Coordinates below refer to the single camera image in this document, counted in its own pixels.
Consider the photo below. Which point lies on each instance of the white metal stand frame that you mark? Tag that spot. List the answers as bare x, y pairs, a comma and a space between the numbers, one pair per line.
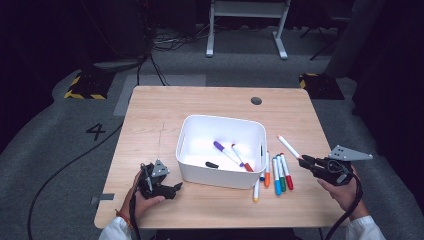
246, 10

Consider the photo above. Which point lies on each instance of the red-brown felt-tip marker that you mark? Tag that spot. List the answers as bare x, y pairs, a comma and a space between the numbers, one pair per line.
248, 167

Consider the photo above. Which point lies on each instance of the black felt-tip marker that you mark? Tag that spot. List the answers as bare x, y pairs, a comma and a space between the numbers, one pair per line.
211, 164

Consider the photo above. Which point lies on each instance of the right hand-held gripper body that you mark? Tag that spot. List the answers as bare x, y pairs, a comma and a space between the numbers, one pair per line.
333, 171

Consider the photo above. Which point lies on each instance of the white plastic storage bin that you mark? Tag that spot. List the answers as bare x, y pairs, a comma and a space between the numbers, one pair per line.
216, 176

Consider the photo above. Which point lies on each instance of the pink felt-tip marker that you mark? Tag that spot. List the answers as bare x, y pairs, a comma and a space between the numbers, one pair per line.
287, 146

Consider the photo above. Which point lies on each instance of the small grey tape piece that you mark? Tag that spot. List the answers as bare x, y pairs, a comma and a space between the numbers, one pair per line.
106, 196

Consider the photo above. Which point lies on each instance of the row of felt-tip markers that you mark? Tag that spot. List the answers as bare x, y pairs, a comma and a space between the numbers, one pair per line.
276, 180

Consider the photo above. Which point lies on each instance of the person's left hand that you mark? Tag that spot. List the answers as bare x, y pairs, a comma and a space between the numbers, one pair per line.
133, 203

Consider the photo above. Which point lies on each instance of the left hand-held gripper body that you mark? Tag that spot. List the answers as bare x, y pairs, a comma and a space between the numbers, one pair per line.
151, 186

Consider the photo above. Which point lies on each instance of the purple felt-tip marker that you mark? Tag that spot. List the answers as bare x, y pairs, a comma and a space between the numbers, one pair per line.
220, 146

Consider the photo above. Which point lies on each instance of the grey round table grommet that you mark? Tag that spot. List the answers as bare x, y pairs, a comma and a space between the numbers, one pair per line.
256, 100

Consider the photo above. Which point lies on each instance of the black yellow striped floor block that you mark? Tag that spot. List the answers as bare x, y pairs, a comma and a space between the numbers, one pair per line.
321, 87
86, 86

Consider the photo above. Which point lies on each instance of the grey curtain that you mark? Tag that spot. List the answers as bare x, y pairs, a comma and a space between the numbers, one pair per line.
353, 40

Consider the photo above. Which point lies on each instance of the person's right hand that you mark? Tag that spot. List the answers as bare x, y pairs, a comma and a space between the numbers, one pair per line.
346, 200

